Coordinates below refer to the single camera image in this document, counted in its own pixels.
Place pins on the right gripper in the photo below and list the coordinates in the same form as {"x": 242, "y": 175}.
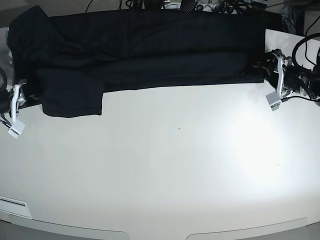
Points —
{"x": 21, "y": 96}

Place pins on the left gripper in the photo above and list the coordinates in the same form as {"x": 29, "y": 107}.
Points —
{"x": 290, "y": 83}

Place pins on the black T-shirt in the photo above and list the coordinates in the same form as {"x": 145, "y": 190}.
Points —
{"x": 71, "y": 61}

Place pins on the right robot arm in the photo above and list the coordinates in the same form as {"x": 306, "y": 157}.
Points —
{"x": 4, "y": 94}

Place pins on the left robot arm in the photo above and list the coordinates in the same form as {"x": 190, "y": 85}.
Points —
{"x": 309, "y": 79}

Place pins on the white label plate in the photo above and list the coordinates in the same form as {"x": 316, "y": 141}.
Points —
{"x": 15, "y": 207}

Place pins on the white power strip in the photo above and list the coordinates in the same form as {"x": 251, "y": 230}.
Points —
{"x": 218, "y": 6}

